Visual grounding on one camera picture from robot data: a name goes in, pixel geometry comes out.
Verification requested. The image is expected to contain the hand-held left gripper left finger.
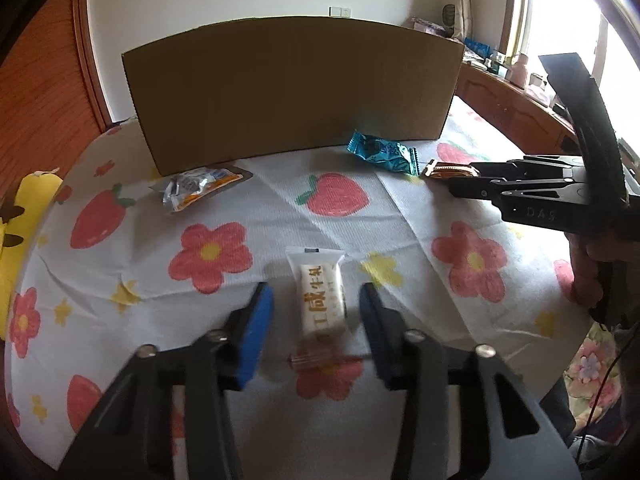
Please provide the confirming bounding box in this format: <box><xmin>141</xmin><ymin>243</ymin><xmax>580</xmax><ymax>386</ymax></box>
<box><xmin>57</xmin><ymin>282</ymin><xmax>275</xmax><ymax>480</ymax></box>

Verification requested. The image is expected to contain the pink bottle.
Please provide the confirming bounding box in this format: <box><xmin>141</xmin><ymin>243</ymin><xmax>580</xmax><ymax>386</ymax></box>
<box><xmin>512</xmin><ymin>52</ymin><xmax>532</xmax><ymax>87</ymax></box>

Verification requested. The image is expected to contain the white candy packet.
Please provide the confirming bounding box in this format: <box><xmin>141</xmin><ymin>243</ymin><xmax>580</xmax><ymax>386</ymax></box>
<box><xmin>285</xmin><ymin>246</ymin><xmax>351</xmax><ymax>372</ymax></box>

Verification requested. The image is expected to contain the wooden cabinet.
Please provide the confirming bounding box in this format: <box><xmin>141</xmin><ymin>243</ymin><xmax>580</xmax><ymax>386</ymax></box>
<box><xmin>452</xmin><ymin>62</ymin><xmax>581</xmax><ymax>153</ymax></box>

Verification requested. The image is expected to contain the brown cardboard box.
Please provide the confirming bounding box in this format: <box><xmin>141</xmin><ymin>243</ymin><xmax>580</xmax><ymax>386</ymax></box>
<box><xmin>121</xmin><ymin>16</ymin><xmax>465</xmax><ymax>177</ymax></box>

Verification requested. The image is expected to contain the window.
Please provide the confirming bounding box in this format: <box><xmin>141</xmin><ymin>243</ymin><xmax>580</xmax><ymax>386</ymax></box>
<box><xmin>520</xmin><ymin>0</ymin><xmax>640</xmax><ymax>111</ymax></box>

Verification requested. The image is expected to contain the floral blanket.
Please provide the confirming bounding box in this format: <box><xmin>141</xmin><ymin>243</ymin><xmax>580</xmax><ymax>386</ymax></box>
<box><xmin>562</xmin><ymin>322</ymin><xmax>628</xmax><ymax>428</ymax></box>

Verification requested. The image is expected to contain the wooden wardrobe door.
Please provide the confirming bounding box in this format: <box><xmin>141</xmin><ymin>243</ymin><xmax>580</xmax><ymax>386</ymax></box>
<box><xmin>0</xmin><ymin>0</ymin><xmax>113</xmax><ymax>191</ymax></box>

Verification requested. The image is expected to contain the strawberry print cloth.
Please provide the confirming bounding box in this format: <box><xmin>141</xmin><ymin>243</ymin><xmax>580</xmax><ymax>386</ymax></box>
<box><xmin>2</xmin><ymin>95</ymin><xmax>601</xmax><ymax>471</ymax></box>

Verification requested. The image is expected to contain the yellow plush toy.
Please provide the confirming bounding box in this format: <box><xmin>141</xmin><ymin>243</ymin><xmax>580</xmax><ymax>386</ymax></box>
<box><xmin>0</xmin><ymin>169</ymin><xmax>65</xmax><ymax>341</ymax></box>

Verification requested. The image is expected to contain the blue box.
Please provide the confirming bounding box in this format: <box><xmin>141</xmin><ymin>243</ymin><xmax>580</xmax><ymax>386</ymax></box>
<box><xmin>464</xmin><ymin>36</ymin><xmax>491</xmax><ymax>59</ymax></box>

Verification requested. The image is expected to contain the gold brown snack packet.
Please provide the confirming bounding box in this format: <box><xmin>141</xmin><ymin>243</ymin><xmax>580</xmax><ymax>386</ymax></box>
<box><xmin>422</xmin><ymin>159</ymin><xmax>476</xmax><ymax>180</ymax></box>

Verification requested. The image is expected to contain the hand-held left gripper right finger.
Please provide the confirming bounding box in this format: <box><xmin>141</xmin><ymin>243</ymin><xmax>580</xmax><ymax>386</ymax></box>
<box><xmin>359</xmin><ymin>282</ymin><xmax>583</xmax><ymax>480</ymax></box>

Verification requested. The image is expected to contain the person's right hand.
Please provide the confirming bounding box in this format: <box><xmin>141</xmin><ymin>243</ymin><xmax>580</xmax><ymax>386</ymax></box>
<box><xmin>567</xmin><ymin>232</ymin><xmax>602</xmax><ymax>313</ymax></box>

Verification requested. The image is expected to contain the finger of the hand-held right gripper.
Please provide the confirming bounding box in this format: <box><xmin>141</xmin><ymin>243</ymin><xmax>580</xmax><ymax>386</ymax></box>
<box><xmin>471</xmin><ymin>155</ymin><xmax>577</xmax><ymax>184</ymax></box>
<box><xmin>447</xmin><ymin>177</ymin><xmax>507</xmax><ymax>207</ymax></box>

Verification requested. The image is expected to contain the teal snack packet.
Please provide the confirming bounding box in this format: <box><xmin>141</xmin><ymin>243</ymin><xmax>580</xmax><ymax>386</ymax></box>
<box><xmin>346</xmin><ymin>130</ymin><xmax>418</xmax><ymax>176</ymax></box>

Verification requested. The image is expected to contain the silver orange snack packet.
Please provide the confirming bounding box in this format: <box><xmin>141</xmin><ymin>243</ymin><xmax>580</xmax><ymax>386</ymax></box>
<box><xmin>149</xmin><ymin>166</ymin><xmax>254</xmax><ymax>215</ymax></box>

